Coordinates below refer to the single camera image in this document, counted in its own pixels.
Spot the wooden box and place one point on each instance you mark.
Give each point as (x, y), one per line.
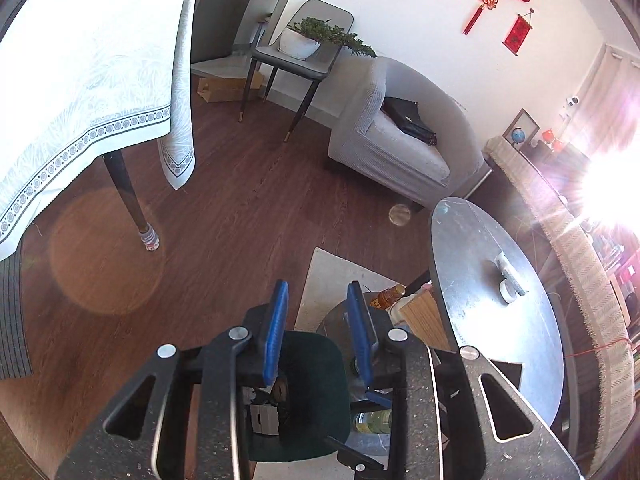
(425, 317)

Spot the dark grey door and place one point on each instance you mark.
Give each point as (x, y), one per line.
(220, 10)

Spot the wooden picture frame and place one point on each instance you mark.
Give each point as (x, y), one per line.
(527, 122)

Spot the grey armchair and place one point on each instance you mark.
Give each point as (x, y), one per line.
(395, 155)

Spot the dark green bin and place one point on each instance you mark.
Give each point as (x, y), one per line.
(310, 360)

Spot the white security camera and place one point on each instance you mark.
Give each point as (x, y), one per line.
(571, 101)

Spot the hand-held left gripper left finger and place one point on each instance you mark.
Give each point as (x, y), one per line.
(277, 330)

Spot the cardboard box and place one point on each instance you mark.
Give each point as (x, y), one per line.
(220, 89)

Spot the round grey coffee table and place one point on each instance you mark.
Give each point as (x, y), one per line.
(480, 340)

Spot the beige curtain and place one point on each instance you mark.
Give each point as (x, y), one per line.
(607, 90)

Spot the red hanging scroll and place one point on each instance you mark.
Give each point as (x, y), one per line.
(517, 32)

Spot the clear bottle with yellow liquid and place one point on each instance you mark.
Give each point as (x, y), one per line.
(372, 421)

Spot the grey striped cloth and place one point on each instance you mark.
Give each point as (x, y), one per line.
(15, 320)

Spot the brown bottle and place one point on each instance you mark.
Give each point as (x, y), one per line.
(387, 297)

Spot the low round grey table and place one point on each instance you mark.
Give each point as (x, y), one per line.
(332, 317)

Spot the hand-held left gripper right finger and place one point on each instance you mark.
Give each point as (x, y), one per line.
(359, 330)

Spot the small blue globe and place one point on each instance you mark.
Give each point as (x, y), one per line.
(517, 136)

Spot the table with white patterned cloth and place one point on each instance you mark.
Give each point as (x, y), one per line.
(90, 75)

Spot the potted plant in white pot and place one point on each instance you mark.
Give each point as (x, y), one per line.
(297, 45)

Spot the beige fringed cabinet cloth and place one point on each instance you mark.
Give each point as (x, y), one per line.
(575, 270)

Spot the small white cup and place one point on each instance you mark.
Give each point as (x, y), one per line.
(507, 291)

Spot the grey dining chair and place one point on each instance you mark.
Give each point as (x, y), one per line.
(292, 62)

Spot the white floor mat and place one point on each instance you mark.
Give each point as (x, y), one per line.
(330, 280)

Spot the black bag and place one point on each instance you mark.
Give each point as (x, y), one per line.
(405, 115)

